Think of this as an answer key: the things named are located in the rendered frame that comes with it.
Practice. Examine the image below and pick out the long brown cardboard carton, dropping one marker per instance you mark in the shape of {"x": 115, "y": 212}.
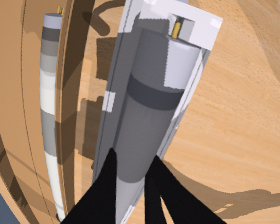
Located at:
{"x": 23, "y": 167}

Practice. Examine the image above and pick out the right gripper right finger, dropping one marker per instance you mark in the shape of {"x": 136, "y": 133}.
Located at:
{"x": 183, "y": 206}

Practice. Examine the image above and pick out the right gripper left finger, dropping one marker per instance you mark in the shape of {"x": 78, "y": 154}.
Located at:
{"x": 98, "y": 204}

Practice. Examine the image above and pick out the grey tube with white end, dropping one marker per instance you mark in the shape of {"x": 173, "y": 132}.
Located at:
{"x": 160, "y": 72}

